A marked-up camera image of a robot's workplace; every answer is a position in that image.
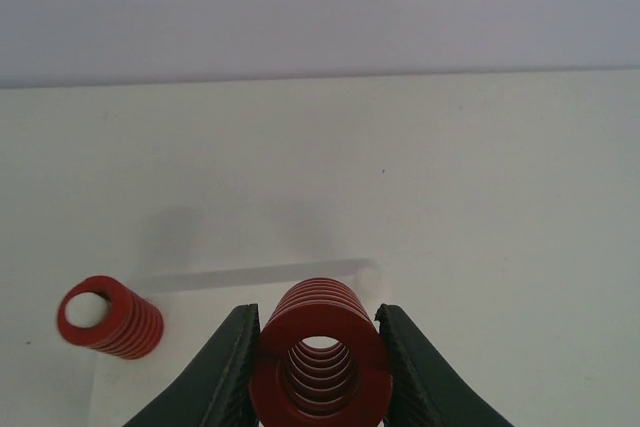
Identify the red large spring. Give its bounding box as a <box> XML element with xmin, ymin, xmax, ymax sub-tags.
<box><xmin>56</xmin><ymin>275</ymin><xmax>164</xmax><ymax>360</ymax></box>
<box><xmin>249</xmin><ymin>278</ymin><xmax>393</xmax><ymax>427</ymax></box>

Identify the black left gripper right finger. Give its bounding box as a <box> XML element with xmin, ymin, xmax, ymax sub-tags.
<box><xmin>375</xmin><ymin>304</ymin><xmax>510</xmax><ymax>427</ymax></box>

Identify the white four-peg fixture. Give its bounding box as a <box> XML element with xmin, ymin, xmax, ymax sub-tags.
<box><xmin>63</xmin><ymin>292</ymin><xmax>111</xmax><ymax>426</ymax></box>

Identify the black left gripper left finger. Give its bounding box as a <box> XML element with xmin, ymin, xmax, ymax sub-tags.
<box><xmin>126</xmin><ymin>304</ymin><xmax>260</xmax><ymax>427</ymax></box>

